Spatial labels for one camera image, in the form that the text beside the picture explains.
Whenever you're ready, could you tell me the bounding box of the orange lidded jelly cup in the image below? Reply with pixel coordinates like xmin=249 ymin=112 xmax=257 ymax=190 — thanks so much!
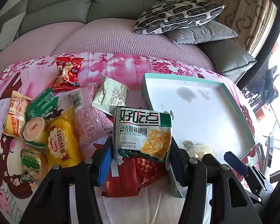
xmin=23 ymin=117 xmax=47 ymax=144

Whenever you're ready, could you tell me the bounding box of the orange yellow snack packet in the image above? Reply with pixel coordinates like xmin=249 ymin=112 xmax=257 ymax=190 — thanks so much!
xmin=3 ymin=91 xmax=32 ymax=139

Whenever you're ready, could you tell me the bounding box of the grey cushion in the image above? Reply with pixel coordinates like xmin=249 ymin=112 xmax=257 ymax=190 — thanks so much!
xmin=165 ymin=20 xmax=238 ymax=45

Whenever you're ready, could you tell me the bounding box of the pale green white snack packet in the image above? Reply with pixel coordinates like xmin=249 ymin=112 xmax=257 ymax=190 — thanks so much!
xmin=92 ymin=75 xmax=129 ymax=116

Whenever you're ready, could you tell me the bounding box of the teal rimmed white tray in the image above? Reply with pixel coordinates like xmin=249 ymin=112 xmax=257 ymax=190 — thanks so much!
xmin=141 ymin=72 xmax=256 ymax=199

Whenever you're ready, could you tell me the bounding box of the pink barcode snack packet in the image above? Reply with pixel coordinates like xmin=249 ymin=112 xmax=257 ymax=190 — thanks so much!
xmin=67 ymin=83 xmax=113 ymax=147

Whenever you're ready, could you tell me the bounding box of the grey sofa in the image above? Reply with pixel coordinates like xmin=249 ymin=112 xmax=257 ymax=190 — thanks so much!
xmin=0 ymin=0 xmax=256 ymax=81

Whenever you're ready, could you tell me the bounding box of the red peanut snack packet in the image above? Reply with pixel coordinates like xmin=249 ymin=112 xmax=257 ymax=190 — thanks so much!
xmin=51 ymin=57 xmax=84 ymax=92

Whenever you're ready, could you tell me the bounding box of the black white patterned cushion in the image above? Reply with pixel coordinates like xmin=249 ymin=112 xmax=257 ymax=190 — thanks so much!
xmin=133 ymin=0 xmax=225 ymax=34

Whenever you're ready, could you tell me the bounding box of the pink waffle sofa cover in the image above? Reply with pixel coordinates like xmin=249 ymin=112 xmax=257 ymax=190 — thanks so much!
xmin=0 ymin=18 xmax=214 ymax=75

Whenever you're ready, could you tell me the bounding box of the clear white cake packet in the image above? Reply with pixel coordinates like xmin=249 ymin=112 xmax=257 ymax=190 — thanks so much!
xmin=182 ymin=141 xmax=218 ymax=161

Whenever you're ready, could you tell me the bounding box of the yellow soft bread packet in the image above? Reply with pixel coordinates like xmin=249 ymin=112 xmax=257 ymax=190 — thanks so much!
xmin=45 ymin=107 xmax=82 ymax=168

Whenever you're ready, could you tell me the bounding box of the green rectangular snack packet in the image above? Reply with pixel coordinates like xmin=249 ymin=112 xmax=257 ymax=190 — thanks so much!
xmin=26 ymin=88 xmax=58 ymax=120

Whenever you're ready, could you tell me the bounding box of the clear green biscuit packet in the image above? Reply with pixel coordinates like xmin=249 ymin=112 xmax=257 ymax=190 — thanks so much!
xmin=20 ymin=148 xmax=48 ymax=183

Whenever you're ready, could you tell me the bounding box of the light grey pillow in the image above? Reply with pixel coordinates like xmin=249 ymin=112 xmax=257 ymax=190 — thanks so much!
xmin=0 ymin=12 xmax=26 ymax=51

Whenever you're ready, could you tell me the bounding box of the red gold patterned snack packet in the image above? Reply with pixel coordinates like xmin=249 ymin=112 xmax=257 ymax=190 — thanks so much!
xmin=102 ymin=158 xmax=168 ymax=198

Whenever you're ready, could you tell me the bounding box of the patterned beige curtain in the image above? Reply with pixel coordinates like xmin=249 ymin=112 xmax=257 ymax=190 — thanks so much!
xmin=208 ymin=0 xmax=277 ymax=57

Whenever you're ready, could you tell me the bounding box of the white green walnut cookie packet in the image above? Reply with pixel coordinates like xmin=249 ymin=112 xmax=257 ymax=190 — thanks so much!
xmin=113 ymin=106 xmax=172 ymax=165

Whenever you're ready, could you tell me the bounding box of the pink cartoon blanket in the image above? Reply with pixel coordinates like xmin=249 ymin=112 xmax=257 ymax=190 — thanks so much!
xmin=0 ymin=53 xmax=257 ymax=223

